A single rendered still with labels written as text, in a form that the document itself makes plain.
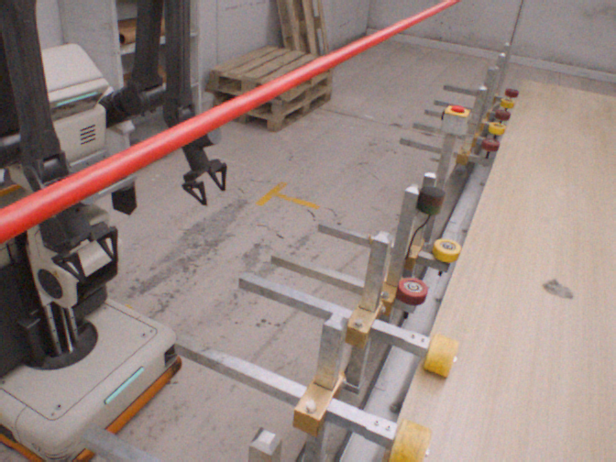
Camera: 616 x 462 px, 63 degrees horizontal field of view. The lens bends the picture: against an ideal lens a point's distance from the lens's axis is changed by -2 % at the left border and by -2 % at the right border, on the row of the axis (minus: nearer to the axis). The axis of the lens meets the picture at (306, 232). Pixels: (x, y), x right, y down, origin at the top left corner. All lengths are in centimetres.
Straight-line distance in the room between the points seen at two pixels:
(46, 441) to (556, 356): 150
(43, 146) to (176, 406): 134
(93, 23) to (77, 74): 219
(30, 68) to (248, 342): 167
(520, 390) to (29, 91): 116
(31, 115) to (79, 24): 258
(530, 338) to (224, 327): 155
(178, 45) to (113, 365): 116
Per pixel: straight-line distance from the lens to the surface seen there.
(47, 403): 195
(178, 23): 137
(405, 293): 135
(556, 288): 155
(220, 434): 211
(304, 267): 145
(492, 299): 143
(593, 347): 141
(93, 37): 362
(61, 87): 137
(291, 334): 248
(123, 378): 198
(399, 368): 155
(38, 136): 114
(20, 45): 109
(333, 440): 126
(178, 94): 142
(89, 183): 17
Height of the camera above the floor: 172
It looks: 32 degrees down
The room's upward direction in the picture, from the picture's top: 6 degrees clockwise
